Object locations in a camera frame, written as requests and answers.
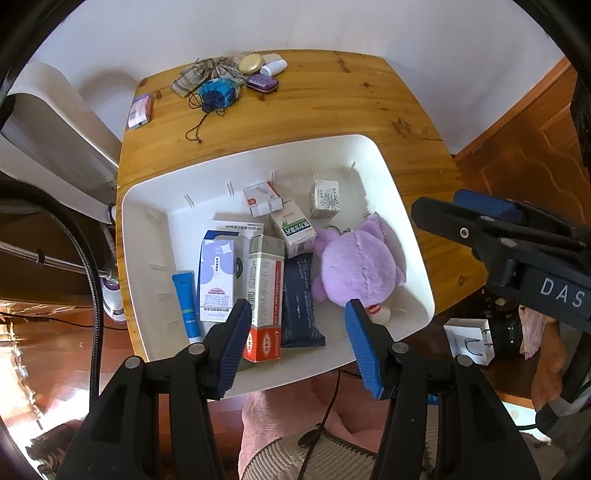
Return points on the white plastic bin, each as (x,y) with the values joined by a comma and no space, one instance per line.
(161,240)

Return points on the person's right hand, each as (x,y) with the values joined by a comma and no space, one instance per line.
(549,360)

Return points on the small pink packet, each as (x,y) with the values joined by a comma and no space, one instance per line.
(141,110)

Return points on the wooden door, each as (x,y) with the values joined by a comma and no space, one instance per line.
(531,138)

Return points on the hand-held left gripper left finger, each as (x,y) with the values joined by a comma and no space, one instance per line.
(233,341)

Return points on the purple and white appliance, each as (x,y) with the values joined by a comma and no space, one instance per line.
(111,295)

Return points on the metal rod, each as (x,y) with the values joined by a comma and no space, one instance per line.
(46,261)

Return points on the white paper bag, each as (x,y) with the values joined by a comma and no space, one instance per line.
(466,339)

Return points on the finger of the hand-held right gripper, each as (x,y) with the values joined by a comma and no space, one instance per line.
(489,205)
(461,226)

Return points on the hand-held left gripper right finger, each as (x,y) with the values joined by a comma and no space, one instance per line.
(364,350)

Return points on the plaid cloth bow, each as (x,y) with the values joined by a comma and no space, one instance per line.
(203,74)

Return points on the small white box red logo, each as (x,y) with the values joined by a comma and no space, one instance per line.
(263,198)

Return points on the small white box snowflake print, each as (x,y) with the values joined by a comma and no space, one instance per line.
(325,198)

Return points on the white plastic bottle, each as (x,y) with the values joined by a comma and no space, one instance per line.
(274,68)

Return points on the white box with green label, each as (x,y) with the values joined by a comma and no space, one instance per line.
(293,230)

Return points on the beige knit sweater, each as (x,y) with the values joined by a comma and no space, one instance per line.
(332,459)

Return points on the round gold tin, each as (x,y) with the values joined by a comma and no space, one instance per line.
(250,63)

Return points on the blue tube with white cap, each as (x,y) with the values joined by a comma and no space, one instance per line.
(187,304)

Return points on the purple tin case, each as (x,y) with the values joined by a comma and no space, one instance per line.
(263,83)

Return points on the round plush toy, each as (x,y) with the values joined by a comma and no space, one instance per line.
(355,272)

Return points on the dark blue snack packet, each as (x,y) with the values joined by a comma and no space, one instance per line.
(300,304)

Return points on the pale purple box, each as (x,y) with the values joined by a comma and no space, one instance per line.
(217,277)

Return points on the pink trousers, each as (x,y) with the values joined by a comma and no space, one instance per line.
(277,415)

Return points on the white plastic case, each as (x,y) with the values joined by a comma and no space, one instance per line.
(271,56)

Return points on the red and white long box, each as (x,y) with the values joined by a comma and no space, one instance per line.
(263,295)

